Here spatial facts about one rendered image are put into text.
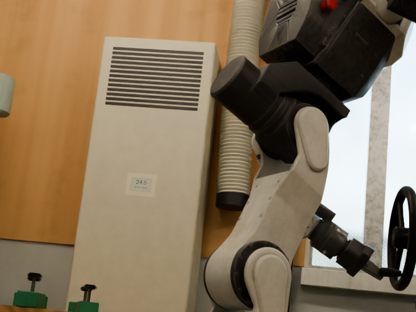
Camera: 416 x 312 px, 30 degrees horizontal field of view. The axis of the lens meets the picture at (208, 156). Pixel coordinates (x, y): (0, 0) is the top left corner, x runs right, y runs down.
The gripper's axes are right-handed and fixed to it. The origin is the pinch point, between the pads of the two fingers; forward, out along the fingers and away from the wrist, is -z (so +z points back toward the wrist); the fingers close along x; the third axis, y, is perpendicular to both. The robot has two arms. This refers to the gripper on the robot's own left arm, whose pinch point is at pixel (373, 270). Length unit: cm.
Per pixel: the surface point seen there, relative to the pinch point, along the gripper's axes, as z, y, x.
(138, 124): 106, 62, -105
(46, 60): 172, 79, -135
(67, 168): 128, 44, -148
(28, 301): 79, -44, -64
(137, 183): 90, 41, -113
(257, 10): 97, 138, -83
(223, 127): 76, 87, -106
